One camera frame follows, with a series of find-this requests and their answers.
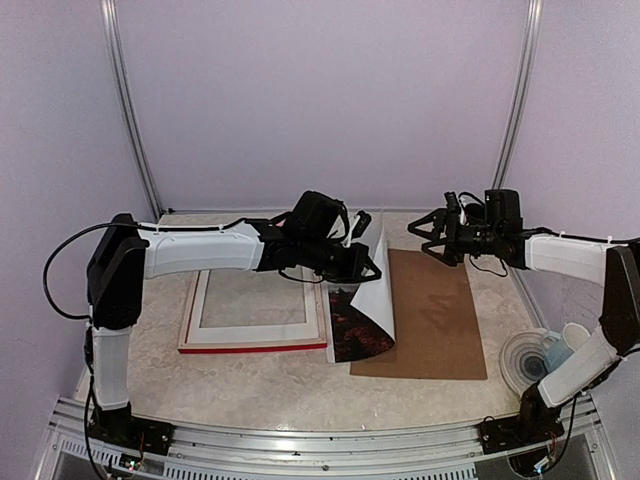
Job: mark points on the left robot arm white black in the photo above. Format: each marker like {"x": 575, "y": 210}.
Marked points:
{"x": 316, "y": 234}

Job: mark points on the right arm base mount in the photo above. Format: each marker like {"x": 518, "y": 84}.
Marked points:
{"x": 507, "y": 433}

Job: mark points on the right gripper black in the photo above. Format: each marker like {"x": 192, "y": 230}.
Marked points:
{"x": 452, "y": 254}

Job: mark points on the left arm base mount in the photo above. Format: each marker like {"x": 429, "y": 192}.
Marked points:
{"x": 135, "y": 433}

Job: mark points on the autumn forest photo print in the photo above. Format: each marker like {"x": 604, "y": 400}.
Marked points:
{"x": 360, "y": 318}

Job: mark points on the aluminium corner post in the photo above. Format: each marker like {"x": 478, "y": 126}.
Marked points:
{"x": 118, "y": 65}
{"x": 520, "y": 93}

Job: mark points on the white mat board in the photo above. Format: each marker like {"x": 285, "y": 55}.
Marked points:
{"x": 250, "y": 330}

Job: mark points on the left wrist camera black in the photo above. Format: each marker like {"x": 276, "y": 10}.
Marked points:
{"x": 358, "y": 225}

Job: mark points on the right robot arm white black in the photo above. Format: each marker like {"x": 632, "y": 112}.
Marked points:
{"x": 596, "y": 284}

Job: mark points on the aluminium front rail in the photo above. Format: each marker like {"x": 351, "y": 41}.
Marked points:
{"x": 196, "y": 451}

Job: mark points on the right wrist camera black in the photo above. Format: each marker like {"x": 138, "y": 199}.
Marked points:
{"x": 454, "y": 210}

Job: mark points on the wooden photo frame red edge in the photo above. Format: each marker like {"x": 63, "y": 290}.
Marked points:
{"x": 320, "y": 320}

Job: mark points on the right aluminium corner post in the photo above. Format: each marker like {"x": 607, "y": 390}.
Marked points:
{"x": 520, "y": 93}

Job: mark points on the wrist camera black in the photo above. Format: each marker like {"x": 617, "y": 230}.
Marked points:
{"x": 358, "y": 225}
{"x": 454, "y": 210}

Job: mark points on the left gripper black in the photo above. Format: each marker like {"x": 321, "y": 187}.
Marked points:
{"x": 354, "y": 270}

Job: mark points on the left aluminium corner post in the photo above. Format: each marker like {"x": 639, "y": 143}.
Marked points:
{"x": 118, "y": 65}

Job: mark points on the brown backing board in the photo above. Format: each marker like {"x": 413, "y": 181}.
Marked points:
{"x": 437, "y": 336}

